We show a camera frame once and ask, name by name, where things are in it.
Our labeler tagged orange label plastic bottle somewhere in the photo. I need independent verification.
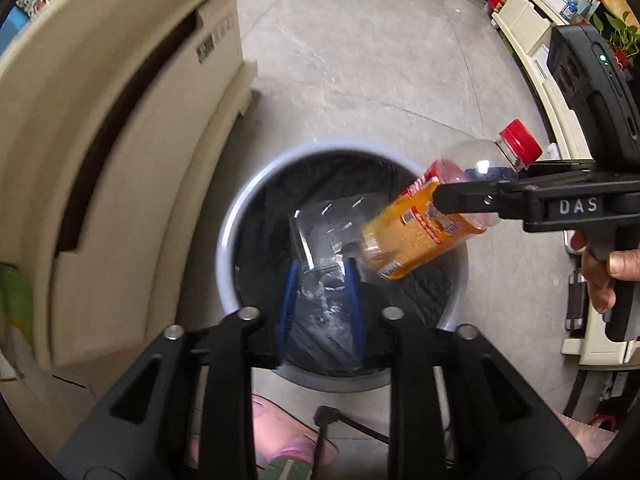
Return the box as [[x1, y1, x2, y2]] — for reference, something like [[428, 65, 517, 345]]
[[361, 119, 542, 281]]

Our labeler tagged clear plastic wrapper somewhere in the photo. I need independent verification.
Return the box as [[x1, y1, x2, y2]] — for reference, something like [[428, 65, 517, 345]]
[[290, 192, 388, 375]]

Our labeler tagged round grey trash bin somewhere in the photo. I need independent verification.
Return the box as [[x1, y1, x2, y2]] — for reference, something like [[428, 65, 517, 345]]
[[216, 141, 469, 393]]

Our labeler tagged person's right hand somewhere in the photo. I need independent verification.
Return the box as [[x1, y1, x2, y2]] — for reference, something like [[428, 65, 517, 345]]
[[570, 231, 640, 313]]

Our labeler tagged pink slipper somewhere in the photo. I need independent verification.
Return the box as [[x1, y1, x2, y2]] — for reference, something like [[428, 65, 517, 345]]
[[188, 393, 340, 467]]

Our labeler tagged potted green plant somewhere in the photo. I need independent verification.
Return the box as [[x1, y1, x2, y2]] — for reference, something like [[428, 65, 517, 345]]
[[587, 0, 639, 70]]

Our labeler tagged white TV cabinet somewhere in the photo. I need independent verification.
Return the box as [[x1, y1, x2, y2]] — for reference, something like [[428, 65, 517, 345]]
[[491, 0, 639, 370]]

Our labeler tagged beige coffee table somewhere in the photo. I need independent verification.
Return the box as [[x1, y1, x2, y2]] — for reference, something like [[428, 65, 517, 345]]
[[1, 0, 257, 460]]

